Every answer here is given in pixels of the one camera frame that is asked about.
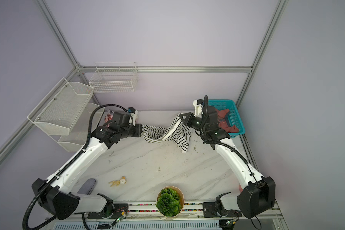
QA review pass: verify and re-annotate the green plant in pot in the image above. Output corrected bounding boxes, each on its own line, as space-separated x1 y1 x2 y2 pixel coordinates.
156 186 185 218

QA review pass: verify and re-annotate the red white striped tank top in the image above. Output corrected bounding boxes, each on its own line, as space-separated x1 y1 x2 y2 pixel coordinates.
104 110 114 127

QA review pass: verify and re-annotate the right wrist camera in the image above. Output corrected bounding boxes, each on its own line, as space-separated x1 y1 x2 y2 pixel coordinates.
193 99 204 118

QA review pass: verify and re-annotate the dark red tank top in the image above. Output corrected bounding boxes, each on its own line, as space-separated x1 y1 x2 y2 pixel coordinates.
216 109 240 133

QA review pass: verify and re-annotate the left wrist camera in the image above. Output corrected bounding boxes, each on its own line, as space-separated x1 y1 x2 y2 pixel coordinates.
127 107 138 125

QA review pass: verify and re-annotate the teal plastic basket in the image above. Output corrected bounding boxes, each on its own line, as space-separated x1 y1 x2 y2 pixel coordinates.
209 99 245 138

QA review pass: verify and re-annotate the grey oval pad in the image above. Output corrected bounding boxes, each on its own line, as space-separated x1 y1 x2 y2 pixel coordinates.
77 178 97 195

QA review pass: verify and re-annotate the white mesh lower shelf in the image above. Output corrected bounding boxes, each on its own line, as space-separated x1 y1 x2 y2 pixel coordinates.
57 103 99 152

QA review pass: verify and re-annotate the black white striped tank top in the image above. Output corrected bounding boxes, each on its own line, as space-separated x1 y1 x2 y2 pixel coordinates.
141 114 192 153

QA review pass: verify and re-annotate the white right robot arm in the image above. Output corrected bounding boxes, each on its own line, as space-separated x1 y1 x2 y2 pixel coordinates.
179 96 276 219

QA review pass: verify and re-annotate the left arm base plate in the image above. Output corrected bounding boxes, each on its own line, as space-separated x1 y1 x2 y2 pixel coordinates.
87 203 129 219

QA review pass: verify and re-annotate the small yellow white toy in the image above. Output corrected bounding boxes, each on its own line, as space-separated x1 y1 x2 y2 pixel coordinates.
109 176 127 187

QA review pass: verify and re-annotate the white wire wall basket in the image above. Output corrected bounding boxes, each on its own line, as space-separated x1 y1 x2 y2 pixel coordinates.
89 62 139 93

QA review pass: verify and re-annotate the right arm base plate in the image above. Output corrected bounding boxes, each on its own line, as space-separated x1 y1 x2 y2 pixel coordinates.
203 202 242 218

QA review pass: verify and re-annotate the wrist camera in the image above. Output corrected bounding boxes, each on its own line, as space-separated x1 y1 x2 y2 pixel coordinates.
127 107 138 125
193 99 204 118

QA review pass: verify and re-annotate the aluminium front rail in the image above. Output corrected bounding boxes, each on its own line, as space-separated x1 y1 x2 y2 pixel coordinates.
44 199 284 222

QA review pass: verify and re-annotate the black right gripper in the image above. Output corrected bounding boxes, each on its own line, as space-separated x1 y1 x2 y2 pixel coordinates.
176 113 208 134

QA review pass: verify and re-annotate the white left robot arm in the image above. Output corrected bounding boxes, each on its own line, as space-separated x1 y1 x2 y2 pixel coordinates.
22 105 142 230

